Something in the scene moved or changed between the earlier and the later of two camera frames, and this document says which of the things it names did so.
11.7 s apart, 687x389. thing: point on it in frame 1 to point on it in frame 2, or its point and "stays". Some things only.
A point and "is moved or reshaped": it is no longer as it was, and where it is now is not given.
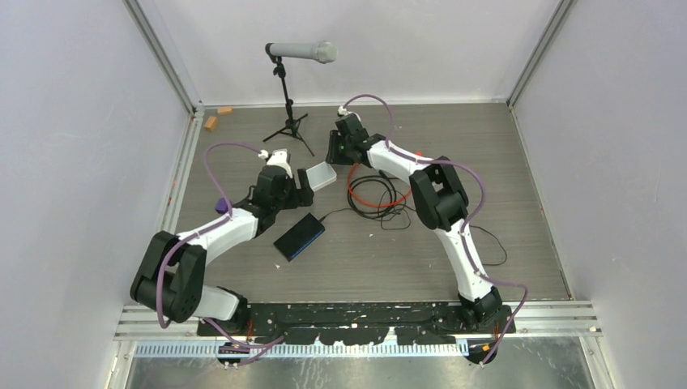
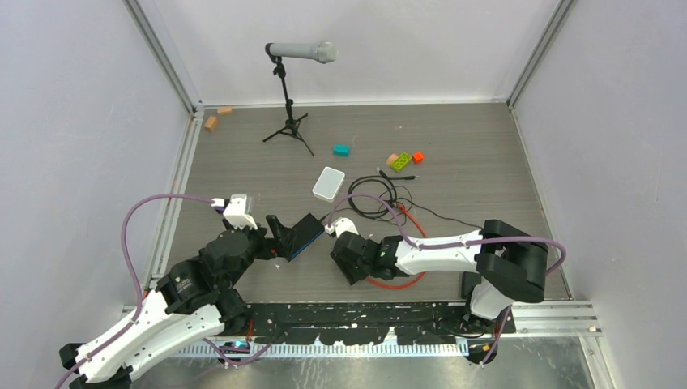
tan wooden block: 224,110 stays
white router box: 321,175 is moved or reshaped
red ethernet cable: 372,204 is moved or reshaped
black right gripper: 333,156 to 352,275
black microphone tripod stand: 292,126 stays
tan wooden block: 211,123 stays
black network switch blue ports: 299,237 stays
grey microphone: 325,52 stays
